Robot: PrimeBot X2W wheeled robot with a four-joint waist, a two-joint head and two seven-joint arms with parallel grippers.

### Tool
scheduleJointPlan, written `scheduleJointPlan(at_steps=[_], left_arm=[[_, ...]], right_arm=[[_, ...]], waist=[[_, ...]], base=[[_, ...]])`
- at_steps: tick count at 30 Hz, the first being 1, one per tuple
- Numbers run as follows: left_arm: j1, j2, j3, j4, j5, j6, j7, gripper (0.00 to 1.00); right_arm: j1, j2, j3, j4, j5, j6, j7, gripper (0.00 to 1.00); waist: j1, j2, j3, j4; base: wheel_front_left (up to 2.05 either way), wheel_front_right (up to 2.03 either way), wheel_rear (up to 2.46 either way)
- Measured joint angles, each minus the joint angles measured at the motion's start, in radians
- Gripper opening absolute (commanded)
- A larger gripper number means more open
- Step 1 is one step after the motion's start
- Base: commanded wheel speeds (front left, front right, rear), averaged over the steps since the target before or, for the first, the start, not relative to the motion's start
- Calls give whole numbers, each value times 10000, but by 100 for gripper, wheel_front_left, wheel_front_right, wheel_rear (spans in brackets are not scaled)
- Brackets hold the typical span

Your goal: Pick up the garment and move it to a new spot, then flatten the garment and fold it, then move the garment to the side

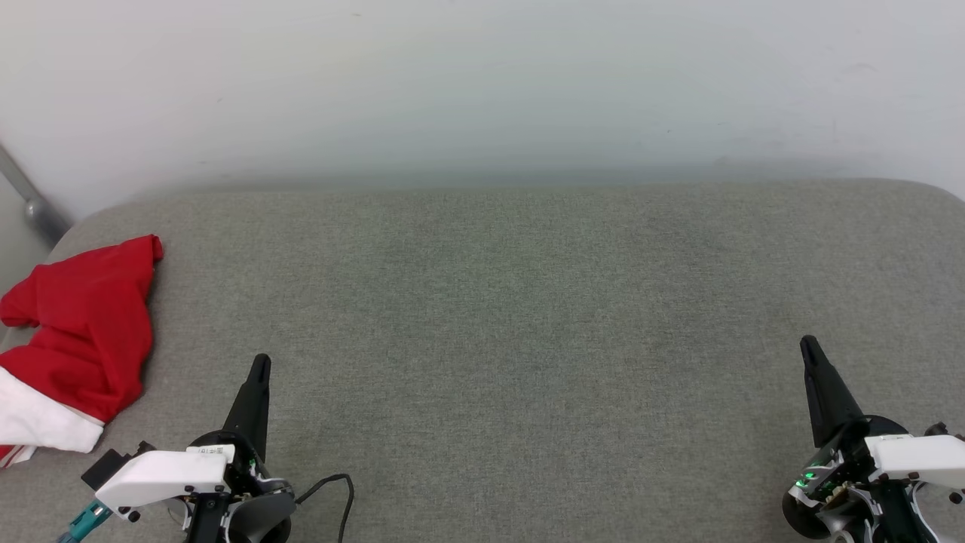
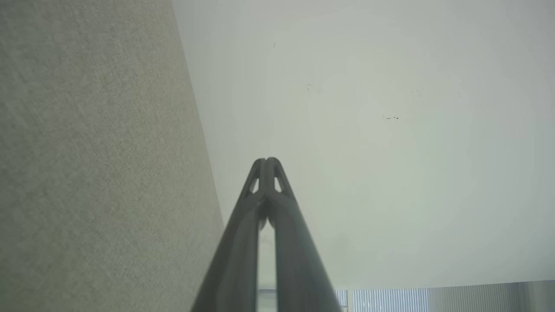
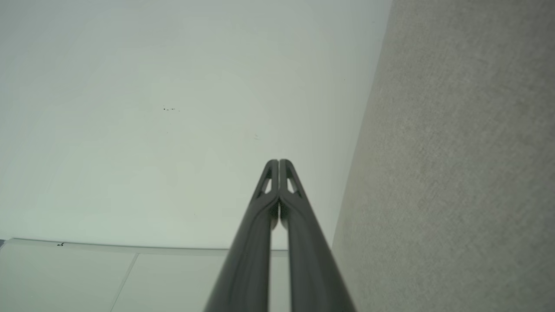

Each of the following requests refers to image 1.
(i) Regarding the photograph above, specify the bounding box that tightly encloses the teal plug camera cable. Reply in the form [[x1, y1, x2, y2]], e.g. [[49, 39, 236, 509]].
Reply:
[[56, 501, 114, 543]]

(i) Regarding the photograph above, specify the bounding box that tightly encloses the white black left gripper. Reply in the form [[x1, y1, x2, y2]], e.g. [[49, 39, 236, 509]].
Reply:
[[93, 354, 293, 520]]

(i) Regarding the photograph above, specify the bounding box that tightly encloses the grey metal pole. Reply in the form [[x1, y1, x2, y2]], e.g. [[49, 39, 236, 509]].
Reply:
[[0, 143, 73, 247]]

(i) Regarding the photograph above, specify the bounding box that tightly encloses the red and white cloth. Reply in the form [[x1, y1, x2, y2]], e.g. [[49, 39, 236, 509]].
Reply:
[[0, 235, 164, 468]]

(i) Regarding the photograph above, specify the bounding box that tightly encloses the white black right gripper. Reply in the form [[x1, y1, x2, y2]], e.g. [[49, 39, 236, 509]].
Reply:
[[784, 335, 965, 508]]

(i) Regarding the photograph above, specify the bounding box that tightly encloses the thin black cable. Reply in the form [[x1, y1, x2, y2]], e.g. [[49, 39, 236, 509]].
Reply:
[[294, 473, 356, 543]]

